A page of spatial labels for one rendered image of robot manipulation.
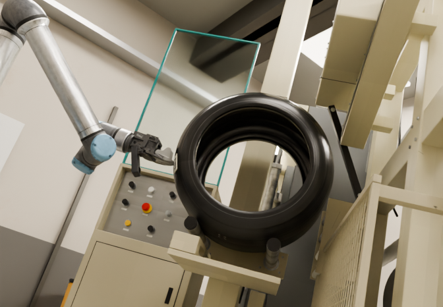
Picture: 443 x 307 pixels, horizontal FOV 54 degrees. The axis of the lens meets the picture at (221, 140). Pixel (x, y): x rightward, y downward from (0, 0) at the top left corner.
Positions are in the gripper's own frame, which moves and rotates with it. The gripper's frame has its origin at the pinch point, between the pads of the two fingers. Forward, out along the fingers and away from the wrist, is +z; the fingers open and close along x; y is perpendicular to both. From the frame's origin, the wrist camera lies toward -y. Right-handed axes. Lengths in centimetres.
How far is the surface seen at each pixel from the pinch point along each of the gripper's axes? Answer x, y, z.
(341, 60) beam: -13, 57, 47
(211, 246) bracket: 22.8, -19.4, 22.1
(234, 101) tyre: -12.0, 27.4, 14.9
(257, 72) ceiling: 316, 247, -60
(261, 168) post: 25.2, 19.7, 28.6
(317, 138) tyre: -12, 24, 48
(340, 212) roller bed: 18, 11, 65
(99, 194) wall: 243, 18, -138
